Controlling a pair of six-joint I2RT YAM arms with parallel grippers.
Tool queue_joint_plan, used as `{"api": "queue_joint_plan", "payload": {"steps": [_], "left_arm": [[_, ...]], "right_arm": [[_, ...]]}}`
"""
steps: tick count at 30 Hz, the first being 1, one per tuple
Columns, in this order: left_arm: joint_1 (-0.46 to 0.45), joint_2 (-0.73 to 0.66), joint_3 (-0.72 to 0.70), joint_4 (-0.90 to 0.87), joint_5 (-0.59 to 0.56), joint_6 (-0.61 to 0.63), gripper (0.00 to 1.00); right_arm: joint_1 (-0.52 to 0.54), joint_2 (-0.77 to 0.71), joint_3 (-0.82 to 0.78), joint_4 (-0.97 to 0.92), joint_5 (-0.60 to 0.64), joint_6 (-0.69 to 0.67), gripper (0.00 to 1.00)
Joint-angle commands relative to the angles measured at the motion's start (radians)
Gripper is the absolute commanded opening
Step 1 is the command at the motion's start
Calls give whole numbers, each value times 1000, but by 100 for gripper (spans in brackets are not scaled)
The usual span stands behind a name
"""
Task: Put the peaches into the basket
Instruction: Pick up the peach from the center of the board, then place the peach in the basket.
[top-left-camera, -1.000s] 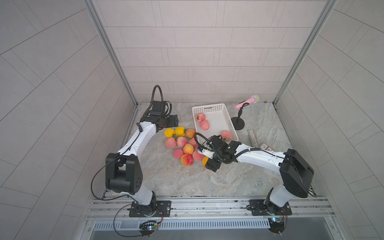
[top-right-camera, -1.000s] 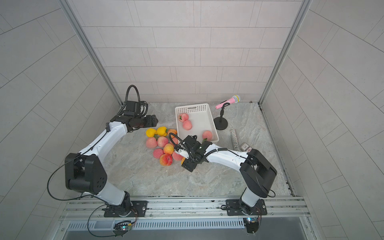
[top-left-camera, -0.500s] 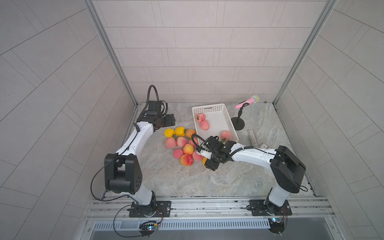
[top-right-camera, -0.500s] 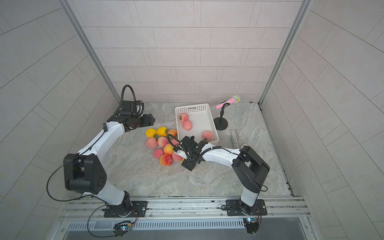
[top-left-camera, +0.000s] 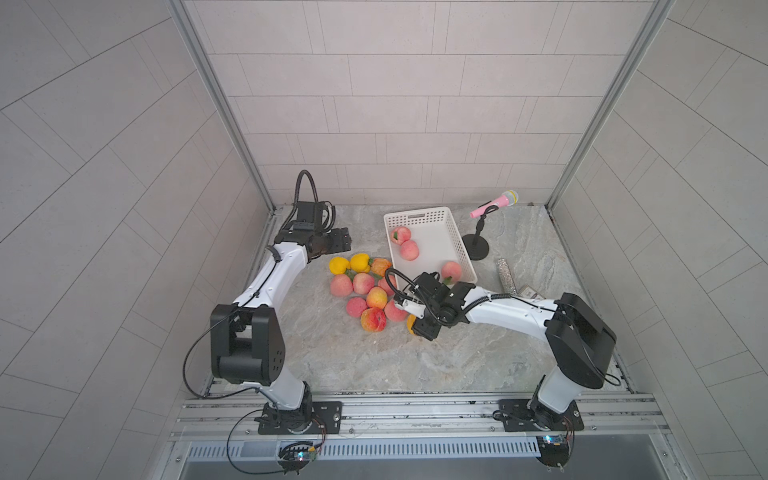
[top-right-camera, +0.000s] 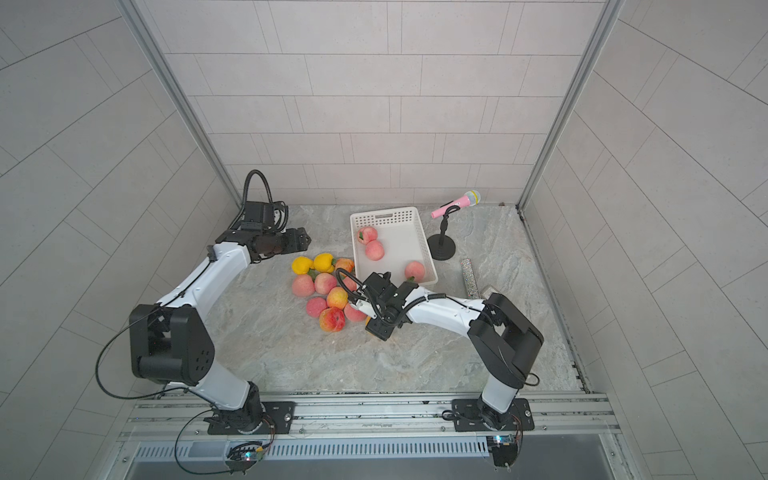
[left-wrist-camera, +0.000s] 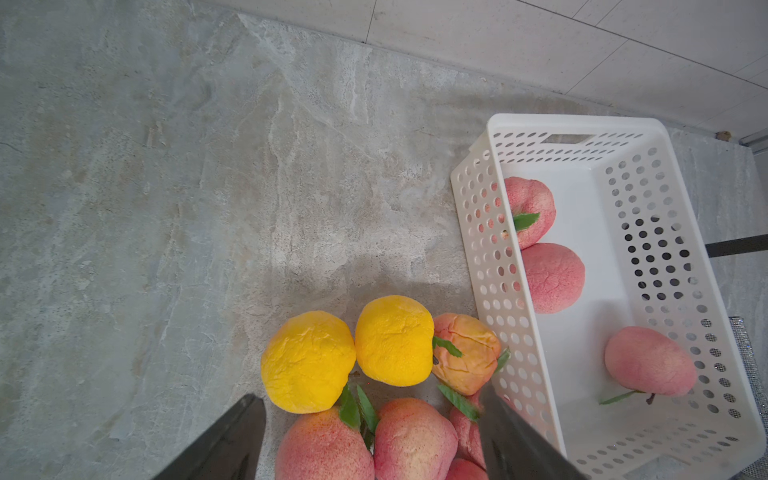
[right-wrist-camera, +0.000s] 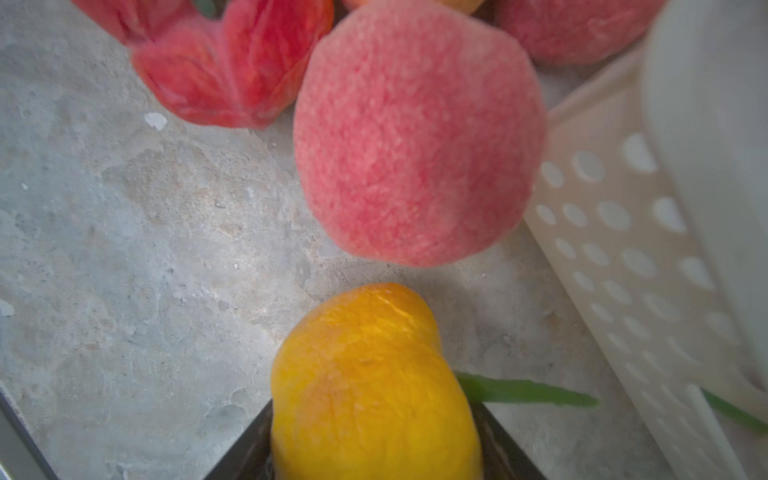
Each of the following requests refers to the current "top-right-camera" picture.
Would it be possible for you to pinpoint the yellow peach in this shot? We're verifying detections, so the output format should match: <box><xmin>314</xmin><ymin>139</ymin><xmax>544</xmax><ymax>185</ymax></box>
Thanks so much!
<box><xmin>291</xmin><ymin>256</ymin><xmax>314</xmax><ymax>275</ymax></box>
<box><xmin>313</xmin><ymin>253</ymin><xmax>335</xmax><ymax>273</ymax></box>

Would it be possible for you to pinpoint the pink peach with leaf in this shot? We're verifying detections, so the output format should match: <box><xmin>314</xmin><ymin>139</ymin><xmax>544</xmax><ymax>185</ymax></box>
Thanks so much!
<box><xmin>356</xmin><ymin>226</ymin><xmax>378</xmax><ymax>245</ymax></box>

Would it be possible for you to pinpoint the white perforated plastic basket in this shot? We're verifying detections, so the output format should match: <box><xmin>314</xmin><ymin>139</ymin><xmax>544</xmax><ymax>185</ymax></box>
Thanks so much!
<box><xmin>350</xmin><ymin>206</ymin><xmax>438</xmax><ymax>287</ymax></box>

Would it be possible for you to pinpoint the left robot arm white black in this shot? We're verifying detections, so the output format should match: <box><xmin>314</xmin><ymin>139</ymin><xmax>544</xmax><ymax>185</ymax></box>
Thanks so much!
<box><xmin>125</xmin><ymin>195</ymin><xmax>311</xmax><ymax>434</ymax></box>

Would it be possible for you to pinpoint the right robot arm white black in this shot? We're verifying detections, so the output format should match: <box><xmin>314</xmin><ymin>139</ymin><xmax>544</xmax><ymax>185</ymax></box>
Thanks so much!
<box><xmin>334</xmin><ymin>268</ymin><xmax>544</xmax><ymax>431</ymax></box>

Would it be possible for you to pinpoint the pink peach beside basket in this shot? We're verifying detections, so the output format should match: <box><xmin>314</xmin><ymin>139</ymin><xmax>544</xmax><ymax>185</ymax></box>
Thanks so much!
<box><xmin>343</xmin><ymin>277</ymin><xmax>358</xmax><ymax>291</ymax></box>

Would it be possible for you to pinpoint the pink peach left row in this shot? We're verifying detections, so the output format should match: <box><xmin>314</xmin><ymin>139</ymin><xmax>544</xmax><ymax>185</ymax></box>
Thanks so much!
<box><xmin>291</xmin><ymin>274</ymin><xmax>316</xmax><ymax>298</ymax></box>

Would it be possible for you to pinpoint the orange pink peach centre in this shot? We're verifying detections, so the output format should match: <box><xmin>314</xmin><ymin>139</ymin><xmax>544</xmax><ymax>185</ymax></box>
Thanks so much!
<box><xmin>326</xmin><ymin>286</ymin><xmax>348</xmax><ymax>310</ymax></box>

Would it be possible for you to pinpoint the red orange peach bottom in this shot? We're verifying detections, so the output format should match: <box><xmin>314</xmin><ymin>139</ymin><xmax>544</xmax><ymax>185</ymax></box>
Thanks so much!
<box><xmin>318</xmin><ymin>307</ymin><xmax>346</xmax><ymax>332</ymax></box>

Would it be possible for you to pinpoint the orange wrinkled peach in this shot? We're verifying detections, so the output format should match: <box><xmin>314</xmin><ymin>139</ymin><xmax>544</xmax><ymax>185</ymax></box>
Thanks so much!
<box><xmin>334</xmin><ymin>258</ymin><xmax>355</xmax><ymax>273</ymax></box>

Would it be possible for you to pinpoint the dark pink peach lower left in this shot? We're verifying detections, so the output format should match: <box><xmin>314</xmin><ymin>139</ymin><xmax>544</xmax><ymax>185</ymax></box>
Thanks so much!
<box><xmin>306</xmin><ymin>297</ymin><xmax>328</xmax><ymax>318</ymax></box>

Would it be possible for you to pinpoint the small patterned card box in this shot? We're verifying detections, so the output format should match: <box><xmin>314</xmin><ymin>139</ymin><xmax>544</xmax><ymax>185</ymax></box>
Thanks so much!
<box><xmin>481</xmin><ymin>286</ymin><xmax>497</xmax><ymax>299</ymax></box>

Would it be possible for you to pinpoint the pink toy microphone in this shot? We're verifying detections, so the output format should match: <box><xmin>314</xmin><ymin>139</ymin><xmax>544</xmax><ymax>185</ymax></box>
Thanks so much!
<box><xmin>431</xmin><ymin>190</ymin><xmax>481</xmax><ymax>219</ymax></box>

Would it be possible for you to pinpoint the white ventilation grille strip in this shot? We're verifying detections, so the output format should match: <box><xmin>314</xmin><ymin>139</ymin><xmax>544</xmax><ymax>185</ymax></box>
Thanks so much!
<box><xmin>134</xmin><ymin>437</ymin><xmax>490</xmax><ymax>463</ymax></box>

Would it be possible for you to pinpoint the right circuit board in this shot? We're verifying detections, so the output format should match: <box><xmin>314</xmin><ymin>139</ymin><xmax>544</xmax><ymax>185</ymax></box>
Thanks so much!
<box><xmin>486</xmin><ymin>435</ymin><xmax>521</xmax><ymax>469</ymax></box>

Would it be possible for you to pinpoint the aluminium mounting rail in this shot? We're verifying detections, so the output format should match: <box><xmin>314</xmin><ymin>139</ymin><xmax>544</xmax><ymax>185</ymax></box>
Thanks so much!
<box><xmin>118</xmin><ymin>392</ymin><xmax>620</xmax><ymax>441</ymax></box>

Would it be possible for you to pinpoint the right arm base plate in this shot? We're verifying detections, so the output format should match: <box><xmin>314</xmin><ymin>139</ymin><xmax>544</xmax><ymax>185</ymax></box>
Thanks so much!
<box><xmin>443</xmin><ymin>398</ymin><xmax>535</xmax><ymax>432</ymax></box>

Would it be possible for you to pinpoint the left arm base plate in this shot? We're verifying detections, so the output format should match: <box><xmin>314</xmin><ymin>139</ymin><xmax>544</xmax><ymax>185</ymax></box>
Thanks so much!
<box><xmin>204</xmin><ymin>401</ymin><xmax>296</xmax><ymax>435</ymax></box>

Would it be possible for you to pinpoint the left circuit board with cable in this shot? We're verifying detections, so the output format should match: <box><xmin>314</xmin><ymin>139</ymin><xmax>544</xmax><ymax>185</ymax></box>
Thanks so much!
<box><xmin>173</xmin><ymin>407</ymin><xmax>277</xmax><ymax>476</ymax></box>

